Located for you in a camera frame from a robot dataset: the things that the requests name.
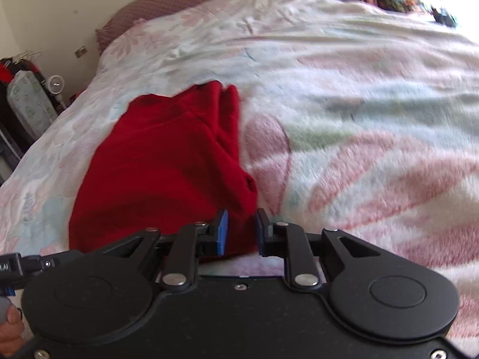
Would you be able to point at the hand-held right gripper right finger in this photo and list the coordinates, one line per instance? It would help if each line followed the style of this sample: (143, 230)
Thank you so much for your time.
(262, 232)

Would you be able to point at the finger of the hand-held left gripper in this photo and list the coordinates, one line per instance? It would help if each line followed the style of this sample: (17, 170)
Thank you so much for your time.
(48, 261)

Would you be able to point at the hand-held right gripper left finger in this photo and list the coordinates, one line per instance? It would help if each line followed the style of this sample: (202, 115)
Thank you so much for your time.
(222, 232)

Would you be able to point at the red fleece garment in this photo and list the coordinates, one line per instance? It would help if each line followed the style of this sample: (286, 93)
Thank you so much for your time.
(164, 172)

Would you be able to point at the person's left hand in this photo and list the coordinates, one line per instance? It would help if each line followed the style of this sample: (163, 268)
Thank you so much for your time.
(11, 329)

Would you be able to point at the dark storage basket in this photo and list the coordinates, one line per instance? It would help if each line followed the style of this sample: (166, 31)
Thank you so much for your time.
(7, 131)

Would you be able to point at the fluffy floral blanket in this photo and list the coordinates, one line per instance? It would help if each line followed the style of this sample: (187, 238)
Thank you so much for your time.
(374, 138)

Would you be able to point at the floral printed package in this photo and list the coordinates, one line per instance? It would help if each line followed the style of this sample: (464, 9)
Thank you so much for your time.
(32, 104)

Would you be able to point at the white round lamp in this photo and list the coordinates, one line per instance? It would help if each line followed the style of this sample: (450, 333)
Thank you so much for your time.
(56, 84)

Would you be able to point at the red cloth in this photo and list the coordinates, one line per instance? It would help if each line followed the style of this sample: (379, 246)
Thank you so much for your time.
(5, 71)

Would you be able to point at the maroon textured cushion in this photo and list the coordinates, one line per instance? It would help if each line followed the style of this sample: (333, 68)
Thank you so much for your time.
(168, 3)

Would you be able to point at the colourful patterned cloth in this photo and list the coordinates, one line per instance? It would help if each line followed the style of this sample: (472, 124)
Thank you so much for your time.
(415, 2)

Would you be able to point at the wall socket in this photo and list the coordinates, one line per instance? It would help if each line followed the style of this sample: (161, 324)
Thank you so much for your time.
(80, 52)

